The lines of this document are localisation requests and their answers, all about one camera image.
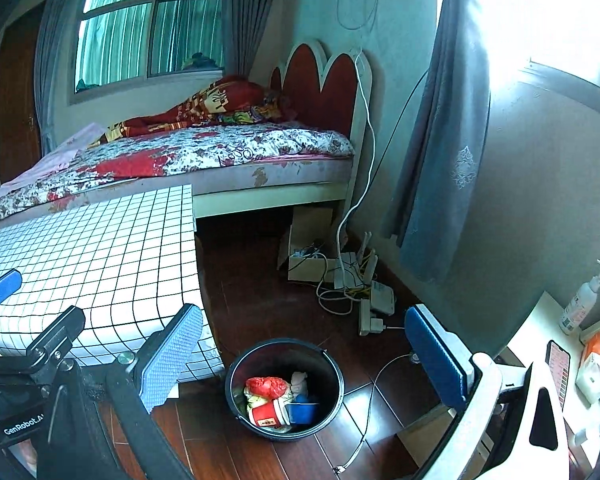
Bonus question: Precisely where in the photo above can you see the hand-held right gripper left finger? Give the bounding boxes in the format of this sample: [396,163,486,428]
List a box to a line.
[37,304,204,480]

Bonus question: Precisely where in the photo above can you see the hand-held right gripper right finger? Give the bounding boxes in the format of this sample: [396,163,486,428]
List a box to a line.
[404,304,576,480]

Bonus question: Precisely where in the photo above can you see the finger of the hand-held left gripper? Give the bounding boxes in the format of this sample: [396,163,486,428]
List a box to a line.
[22,305,87,371]
[0,268,23,313]

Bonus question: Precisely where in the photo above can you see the red plastic bag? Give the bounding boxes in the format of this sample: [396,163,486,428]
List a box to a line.
[245,376,291,401]

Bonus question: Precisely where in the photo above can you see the red paper cup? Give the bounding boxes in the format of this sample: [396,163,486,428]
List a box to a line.
[248,397,293,428]

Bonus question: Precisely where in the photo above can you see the black bucket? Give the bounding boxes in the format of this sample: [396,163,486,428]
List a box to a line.
[224,338,345,442]

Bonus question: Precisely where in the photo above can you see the plain blue paper cup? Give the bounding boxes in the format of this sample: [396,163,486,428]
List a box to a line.
[286,399,321,426]

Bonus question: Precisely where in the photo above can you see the person's left hand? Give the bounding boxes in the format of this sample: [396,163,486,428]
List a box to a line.
[12,437,38,471]

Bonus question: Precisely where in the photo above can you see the white power strip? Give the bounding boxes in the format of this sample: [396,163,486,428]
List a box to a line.
[357,299,387,337]

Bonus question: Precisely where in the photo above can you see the white adapter box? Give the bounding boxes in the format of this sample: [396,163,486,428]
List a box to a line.
[370,281,396,315]

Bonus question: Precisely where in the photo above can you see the table with checked white cloth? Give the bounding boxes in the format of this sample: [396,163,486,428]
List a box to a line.
[0,184,221,383]

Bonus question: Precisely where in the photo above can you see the white desk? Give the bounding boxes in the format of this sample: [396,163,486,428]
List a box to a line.
[495,290,600,480]

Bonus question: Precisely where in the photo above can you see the white router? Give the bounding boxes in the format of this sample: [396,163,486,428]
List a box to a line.
[334,231,381,291]

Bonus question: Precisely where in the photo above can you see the smartphone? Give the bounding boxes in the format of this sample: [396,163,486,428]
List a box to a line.
[545,340,572,411]

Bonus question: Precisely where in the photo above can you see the white pump bottle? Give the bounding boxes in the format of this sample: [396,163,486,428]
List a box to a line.
[559,259,600,336]

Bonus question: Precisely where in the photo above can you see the pink cloth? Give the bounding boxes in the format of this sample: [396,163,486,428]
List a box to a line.
[0,122,106,196]

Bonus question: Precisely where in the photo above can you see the orange white tissue pack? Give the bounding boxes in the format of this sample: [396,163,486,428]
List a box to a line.
[575,332,600,403]

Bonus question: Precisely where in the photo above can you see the white tube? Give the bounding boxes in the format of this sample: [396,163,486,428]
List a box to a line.
[572,422,600,448]

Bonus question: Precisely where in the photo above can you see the brown wooden door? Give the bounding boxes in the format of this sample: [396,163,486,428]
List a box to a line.
[0,2,46,183]

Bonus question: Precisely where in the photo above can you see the cardboard box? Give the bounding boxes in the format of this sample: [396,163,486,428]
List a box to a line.
[277,205,346,282]

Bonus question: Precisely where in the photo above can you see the bed with red headboard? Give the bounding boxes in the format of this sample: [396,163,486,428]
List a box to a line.
[0,40,373,233]

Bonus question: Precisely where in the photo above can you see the blue embroidered curtain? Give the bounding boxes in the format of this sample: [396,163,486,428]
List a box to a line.
[382,0,491,283]

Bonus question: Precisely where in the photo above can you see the grey curtain beside door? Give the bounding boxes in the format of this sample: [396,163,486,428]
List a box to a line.
[32,0,88,153]

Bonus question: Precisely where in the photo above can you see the floral bedsheet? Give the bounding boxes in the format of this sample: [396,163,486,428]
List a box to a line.
[0,126,356,226]

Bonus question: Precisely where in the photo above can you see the red printed blanket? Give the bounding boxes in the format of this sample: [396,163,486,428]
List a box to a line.
[102,75,298,143]

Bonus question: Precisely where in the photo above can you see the window with green curtain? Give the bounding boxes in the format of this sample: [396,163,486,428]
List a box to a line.
[70,0,228,106]

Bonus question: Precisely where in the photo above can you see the dark clothes on windowsill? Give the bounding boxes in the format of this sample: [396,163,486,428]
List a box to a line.
[182,51,216,71]

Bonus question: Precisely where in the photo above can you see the grey curtain beside headboard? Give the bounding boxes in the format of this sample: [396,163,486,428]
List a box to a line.
[225,0,281,78]

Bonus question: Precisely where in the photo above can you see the bright window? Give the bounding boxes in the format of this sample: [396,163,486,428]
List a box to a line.
[435,0,600,126]

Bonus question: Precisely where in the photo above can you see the thin cable with round button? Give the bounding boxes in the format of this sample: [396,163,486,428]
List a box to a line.
[332,325,421,475]

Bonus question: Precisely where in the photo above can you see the tangle of floor cables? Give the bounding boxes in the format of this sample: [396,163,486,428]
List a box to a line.
[316,255,376,317]

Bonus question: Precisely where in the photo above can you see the white charging cable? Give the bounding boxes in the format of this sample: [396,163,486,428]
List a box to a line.
[336,47,378,271]

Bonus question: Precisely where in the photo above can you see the black wall cable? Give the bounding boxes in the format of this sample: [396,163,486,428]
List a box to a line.
[347,67,431,221]

